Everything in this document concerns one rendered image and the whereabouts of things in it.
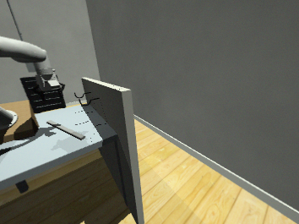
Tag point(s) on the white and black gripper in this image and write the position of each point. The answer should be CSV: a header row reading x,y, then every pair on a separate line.
x,y
40,78

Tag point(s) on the grey wall panel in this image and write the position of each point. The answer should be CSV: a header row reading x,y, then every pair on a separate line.
x,y
116,107

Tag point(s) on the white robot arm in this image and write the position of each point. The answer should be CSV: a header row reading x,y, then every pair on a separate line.
x,y
27,53

